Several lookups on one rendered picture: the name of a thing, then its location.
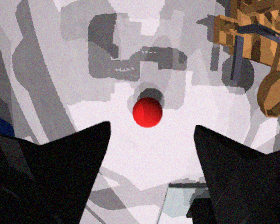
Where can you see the dark red ball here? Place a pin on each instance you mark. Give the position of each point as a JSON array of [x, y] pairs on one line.
[[147, 112]]

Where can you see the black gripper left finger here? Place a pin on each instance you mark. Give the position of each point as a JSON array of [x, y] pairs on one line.
[[63, 171]]

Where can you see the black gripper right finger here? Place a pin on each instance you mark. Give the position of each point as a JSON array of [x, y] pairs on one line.
[[239, 178]]

